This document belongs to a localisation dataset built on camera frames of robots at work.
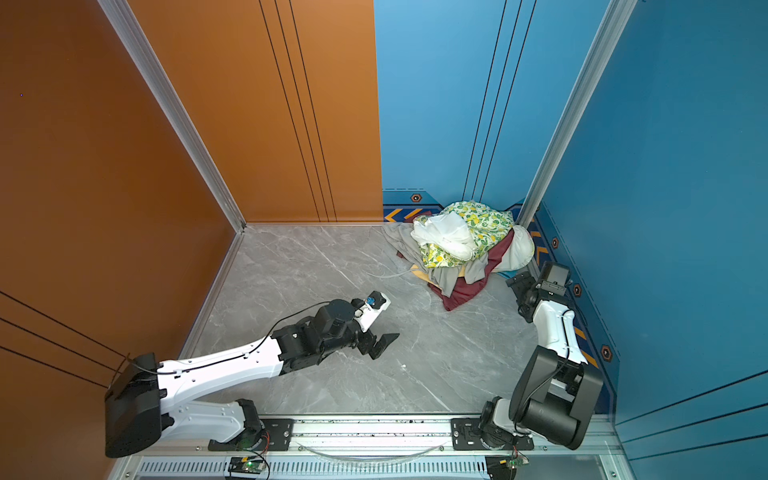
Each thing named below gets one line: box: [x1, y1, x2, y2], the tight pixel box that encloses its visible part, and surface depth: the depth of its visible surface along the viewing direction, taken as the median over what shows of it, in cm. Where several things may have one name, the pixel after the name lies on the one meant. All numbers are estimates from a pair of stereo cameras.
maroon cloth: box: [396, 211, 515, 311], surface depth 101 cm
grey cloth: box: [381, 223, 489, 298], surface depth 104 cm
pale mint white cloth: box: [497, 225, 535, 272], surface depth 108 cm
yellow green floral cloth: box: [414, 201, 515, 268], surface depth 107 cm
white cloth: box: [411, 212, 475, 262], surface depth 105 cm
